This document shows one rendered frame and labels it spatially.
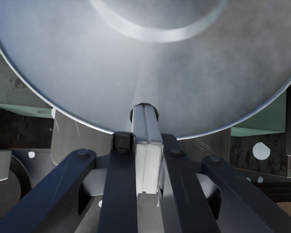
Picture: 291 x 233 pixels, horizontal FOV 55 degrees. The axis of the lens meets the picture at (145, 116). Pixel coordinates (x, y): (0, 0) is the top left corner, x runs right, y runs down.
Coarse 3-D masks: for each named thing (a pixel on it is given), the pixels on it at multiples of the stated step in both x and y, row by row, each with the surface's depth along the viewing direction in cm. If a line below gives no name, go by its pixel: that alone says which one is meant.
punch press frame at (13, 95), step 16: (0, 64) 35; (0, 80) 35; (16, 80) 35; (0, 96) 35; (16, 96) 35; (32, 96) 35; (16, 112) 44; (32, 112) 42; (48, 112) 40; (272, 112) 37; (240, 128) 37; (256, 128) 37; (272, 128) 37
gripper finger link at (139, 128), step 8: (136, 104) 21; (136, 112) 19; (144, 112) 19; (136, 120) 17; (144, 120) 18; (136, 128) 16; (144, 128) 16; (136, 136) 15; (144, 136) 15; (136, 144) 14; (144, 144) 14; (136, 152) 14; (144, 152) 14; (136, 160) 14; (144, 160) 14; (136, 168) 14; (144, 168) 14; (136, 176) 15; (144, 176) 15; (136, 184) 15; (144, 184) 15; (136, 192) 15
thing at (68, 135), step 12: (60, 120) 22; (72, 120) 22; (60, 132) 21; (72, 132) 21; (84, 132) 22; (96, 132) 22; (216, 132) 22; (228, 132) 22; (60, 144) 21; (72, 144) 21; (84, 144) 21; (96, 144) 22; (108, 144) 22; (180, 144) 22; (192, 144) 22; (204, 144) 22; (216, 144) 22; (228, 144) 22; (60, 156) 21; (192, 156) 22; (204, 156) 22; (228, 156) 22
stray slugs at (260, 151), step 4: (52, 112) 35; (256, 144) 36; (260, 144) 36; (256, 148) 36; (260, 148) 36; (264, 148) 36; (268, 148) 36; (256, 152) 36; (260, 152) 36; (264, 152) 36; (268, 152) 36; (256, 156) 36; (260, 156) 36; (264, 156) 36
